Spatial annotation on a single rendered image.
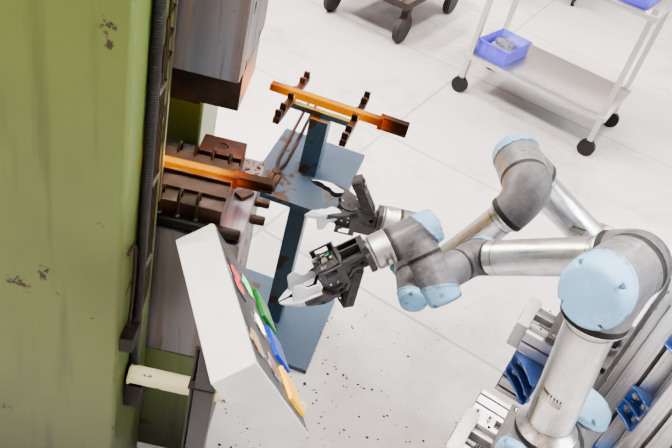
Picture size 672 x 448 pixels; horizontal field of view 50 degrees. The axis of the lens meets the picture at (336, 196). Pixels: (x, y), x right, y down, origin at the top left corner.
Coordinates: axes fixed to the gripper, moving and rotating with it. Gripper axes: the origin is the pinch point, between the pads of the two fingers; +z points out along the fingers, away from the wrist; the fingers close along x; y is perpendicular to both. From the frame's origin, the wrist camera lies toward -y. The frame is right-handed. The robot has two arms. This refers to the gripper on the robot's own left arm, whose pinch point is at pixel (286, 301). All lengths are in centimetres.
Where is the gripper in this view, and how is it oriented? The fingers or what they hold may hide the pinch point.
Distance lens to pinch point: 149.9
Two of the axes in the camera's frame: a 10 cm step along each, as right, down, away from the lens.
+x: 3.2, 6.3, -7.1
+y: -2.8, -6.5, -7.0
